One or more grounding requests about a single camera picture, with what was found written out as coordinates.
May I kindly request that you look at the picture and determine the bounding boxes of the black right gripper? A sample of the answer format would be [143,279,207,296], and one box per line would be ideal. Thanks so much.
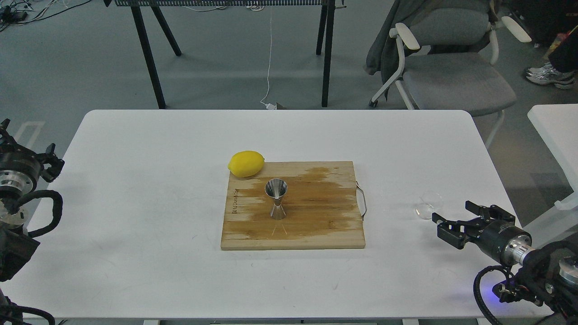
[432,201,533,267]

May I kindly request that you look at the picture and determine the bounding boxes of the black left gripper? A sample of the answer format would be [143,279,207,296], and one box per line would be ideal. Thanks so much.
[0,119,65,199]

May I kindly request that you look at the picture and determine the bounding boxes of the small clear glass cup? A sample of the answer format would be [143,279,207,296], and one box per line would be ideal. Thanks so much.
[414,191,443,220]

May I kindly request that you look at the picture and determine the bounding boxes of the steel double jigger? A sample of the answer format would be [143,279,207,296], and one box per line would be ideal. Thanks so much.
[265,178,288,220]

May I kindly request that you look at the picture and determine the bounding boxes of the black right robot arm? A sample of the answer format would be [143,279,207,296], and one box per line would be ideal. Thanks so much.
[431,201,578,325]

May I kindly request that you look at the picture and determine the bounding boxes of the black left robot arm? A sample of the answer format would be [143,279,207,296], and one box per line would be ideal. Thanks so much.
[0,119,65,282]

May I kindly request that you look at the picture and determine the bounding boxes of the wooden cutting board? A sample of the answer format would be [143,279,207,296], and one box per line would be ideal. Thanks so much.
[220,161,366,251]

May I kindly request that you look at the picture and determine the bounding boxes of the grey office chair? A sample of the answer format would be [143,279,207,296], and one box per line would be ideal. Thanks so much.
[369,8,530,148]

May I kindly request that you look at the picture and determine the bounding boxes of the white grey sneaker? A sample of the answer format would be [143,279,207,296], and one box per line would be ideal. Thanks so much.
[524,62,575,90]

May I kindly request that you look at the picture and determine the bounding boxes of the dark grey hanging jacket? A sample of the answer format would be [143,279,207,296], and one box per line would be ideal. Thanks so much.
[364,0,502,82]

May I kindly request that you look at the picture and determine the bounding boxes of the yellow lemon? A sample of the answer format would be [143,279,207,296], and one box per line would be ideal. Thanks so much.
[228,150,265,178]

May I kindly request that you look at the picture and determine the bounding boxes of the black floor cables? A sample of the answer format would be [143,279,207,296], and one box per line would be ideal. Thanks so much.
[0,0,93,32]

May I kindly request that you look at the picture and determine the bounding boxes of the white power cable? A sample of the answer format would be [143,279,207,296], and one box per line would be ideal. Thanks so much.
[260,7,278,110]

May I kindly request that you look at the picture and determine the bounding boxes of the black metal table frame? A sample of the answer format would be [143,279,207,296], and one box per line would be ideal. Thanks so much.
[104,0,345,110]

